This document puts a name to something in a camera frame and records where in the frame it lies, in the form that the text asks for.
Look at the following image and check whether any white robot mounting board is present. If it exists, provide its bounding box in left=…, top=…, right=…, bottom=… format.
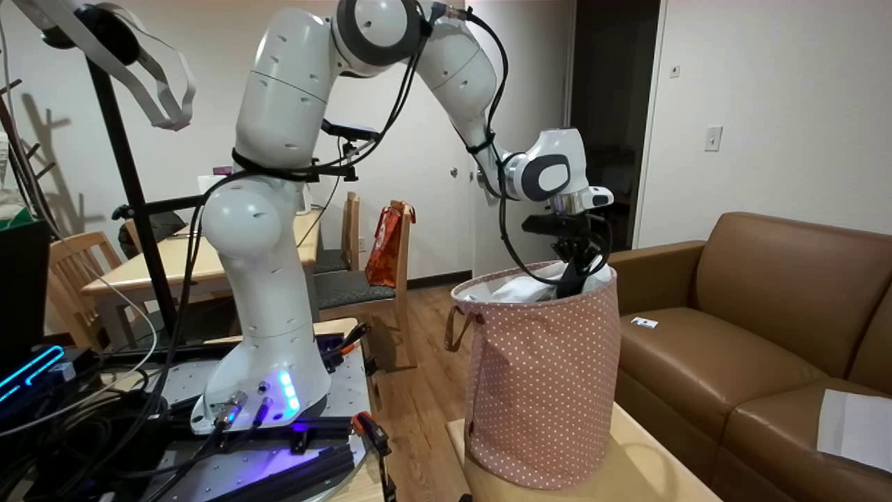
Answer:
left=148, top=318, right=380, bottom=502

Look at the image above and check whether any white door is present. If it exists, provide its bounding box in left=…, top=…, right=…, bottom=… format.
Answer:
left=464, top=17, right=574, bottom=276

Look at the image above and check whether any dark wooden door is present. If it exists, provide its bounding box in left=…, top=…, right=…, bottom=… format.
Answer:
left=566, top=0, right=663, bottom=254

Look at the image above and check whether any wooden dining table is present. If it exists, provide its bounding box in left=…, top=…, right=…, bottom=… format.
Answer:
left=82, top=208, right=325, bottom=309

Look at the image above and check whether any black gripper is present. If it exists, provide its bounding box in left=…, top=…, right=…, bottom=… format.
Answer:
left=553, top=210, right=610, bottom=301

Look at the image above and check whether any white paper sheet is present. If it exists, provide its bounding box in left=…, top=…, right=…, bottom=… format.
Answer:
left=814, top=389, right=892, bottom=478

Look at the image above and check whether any white head strap device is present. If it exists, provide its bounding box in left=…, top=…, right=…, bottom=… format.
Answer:
left=11, top=0, right=198, bottom=135

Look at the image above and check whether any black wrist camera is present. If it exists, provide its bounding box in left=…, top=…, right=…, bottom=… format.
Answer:
left=518, top=212, right=561, bottom=238

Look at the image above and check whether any blue lit device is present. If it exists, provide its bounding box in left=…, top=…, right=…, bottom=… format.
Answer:
left=0, top=343, right=78, bottom=409

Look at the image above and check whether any black monitor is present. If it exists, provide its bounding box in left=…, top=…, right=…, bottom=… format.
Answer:
left=0, top=219, right=54, bottom=375

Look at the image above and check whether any wooden coat rack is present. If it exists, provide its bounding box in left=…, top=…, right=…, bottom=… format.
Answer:
left=18, top=93, right=88, bottom=236

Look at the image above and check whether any pink polka dot basket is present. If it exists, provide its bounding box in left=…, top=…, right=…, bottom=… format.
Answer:
left=443, top=262, right=624, bottom=494

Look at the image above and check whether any brown leather sofa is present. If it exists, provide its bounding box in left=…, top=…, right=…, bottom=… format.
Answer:
left=609, top=210, right=892, bottom=502

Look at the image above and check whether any narrow wooden chair back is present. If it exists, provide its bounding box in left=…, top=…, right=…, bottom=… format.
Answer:
left=338, top=190, right=366, bottom=273

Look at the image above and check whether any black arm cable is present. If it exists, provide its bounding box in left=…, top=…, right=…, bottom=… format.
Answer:
left=231, top=3, right=568, bottom=287

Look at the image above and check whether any light wooden chair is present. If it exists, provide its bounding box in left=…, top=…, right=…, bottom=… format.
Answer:
left=46, top=230, right=129, bottom=357

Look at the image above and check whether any wooden chair grey seat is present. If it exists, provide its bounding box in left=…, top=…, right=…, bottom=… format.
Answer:
left=311, top=198, right=421, bottom=375

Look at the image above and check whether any black stand pole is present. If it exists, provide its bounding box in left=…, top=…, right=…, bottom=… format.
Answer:
left=82, top=53, right=191, bottom=357

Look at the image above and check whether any red handled clamp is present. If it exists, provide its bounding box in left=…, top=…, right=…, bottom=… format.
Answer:
left=348, top=410, right=400, bottom=502

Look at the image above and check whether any orange bag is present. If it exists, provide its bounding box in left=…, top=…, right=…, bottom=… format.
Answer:
left=364, top=205, right=410, bottom=291

